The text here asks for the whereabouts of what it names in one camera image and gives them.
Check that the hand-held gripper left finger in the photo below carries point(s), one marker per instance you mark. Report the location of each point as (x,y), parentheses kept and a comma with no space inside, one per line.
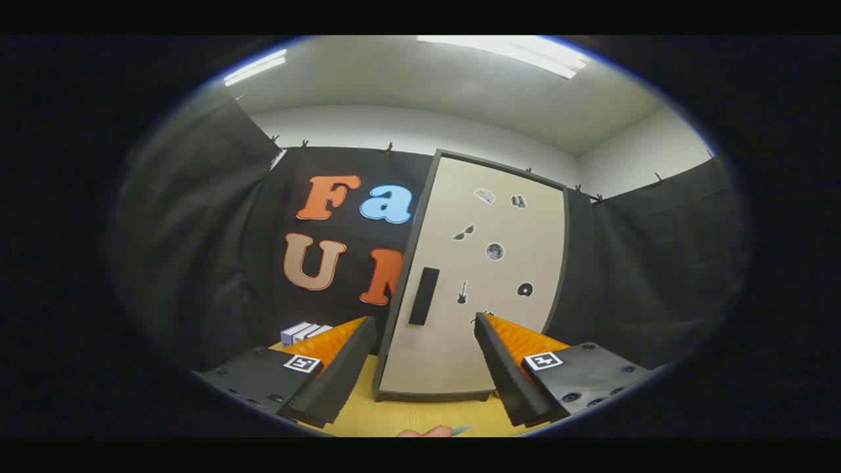
(341,374)

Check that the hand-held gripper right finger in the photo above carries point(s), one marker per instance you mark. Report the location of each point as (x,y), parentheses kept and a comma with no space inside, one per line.
(509,374)

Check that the blue white spine book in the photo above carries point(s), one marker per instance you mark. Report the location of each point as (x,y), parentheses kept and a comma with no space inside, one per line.
(289,334)
(304,332)

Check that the black backdrop cloth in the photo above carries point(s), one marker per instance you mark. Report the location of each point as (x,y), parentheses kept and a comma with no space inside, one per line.
(197,230)

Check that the row of black clips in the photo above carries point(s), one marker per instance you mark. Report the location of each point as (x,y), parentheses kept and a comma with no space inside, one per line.
(389,148)

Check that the short ceiling light strip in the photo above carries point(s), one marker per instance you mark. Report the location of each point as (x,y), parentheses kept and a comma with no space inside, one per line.
(255,67)

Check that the long ceiling light panel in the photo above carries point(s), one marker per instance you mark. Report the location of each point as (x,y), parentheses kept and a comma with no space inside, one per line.
(512,52)

